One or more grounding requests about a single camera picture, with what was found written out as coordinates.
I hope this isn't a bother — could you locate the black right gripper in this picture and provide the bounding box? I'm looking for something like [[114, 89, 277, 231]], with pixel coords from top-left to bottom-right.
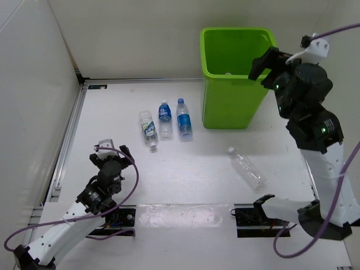
[[249, 48, 300, 120]]

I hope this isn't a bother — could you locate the clear crinkled plastic bottle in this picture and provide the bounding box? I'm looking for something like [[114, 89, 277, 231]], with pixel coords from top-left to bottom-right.
[[227, 147, 267, 191]]

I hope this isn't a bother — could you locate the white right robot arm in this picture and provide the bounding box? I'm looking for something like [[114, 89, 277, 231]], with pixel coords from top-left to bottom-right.
[[249, 47, 359, 240]]

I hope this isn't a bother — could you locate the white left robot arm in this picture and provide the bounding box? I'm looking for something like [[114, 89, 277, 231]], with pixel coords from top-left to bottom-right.
[[12, 143, 136, 269]]

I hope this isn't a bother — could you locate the green plastic bin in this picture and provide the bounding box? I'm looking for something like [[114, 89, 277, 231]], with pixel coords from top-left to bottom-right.
[[200, 27, 277, 129]]

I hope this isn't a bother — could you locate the green label clear bottle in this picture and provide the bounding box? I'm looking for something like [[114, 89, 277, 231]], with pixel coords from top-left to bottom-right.
[[138, 110, 158, 152]]

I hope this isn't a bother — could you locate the dark blue label bottle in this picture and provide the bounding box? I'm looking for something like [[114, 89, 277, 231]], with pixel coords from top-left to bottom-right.
[[158, 100, 173, 140]]

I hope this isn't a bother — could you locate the small blue sticker label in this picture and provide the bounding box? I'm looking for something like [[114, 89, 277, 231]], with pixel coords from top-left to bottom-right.
[[88, 84, 107, 90]]

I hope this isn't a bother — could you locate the blue label water bottle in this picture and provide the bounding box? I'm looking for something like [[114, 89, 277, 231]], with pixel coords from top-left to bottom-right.
[[176, 98, 193, 141]]

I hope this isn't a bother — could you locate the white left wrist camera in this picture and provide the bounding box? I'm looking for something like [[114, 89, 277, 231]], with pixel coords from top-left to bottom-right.
[[94, 138, 118, 160]]

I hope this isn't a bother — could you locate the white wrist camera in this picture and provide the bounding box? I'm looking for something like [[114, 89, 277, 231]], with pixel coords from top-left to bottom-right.
[[94, 138, 118, 160], [300, 35, 330, 64]]

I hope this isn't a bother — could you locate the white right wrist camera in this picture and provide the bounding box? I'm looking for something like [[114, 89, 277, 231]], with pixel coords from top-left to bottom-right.
[[300, 35, 330, 64]]

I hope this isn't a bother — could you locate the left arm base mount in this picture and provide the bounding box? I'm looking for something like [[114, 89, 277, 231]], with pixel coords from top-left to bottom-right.
[[87, 207, 136, 240]]

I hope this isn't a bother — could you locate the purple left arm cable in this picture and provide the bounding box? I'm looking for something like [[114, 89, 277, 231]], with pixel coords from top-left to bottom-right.
[[3, 145, 140, 251]]

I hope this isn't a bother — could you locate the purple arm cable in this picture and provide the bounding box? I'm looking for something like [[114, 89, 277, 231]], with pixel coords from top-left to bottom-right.
[[3, 145, 140, 251], [273, 24, 360, 259]]

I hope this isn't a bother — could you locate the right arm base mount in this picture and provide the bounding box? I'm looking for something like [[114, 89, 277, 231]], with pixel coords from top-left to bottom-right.
[[230, 204, 286, 238]]

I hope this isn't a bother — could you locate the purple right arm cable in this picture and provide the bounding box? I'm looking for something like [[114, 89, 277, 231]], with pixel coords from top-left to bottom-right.
[[273, 24, 360, 259]]

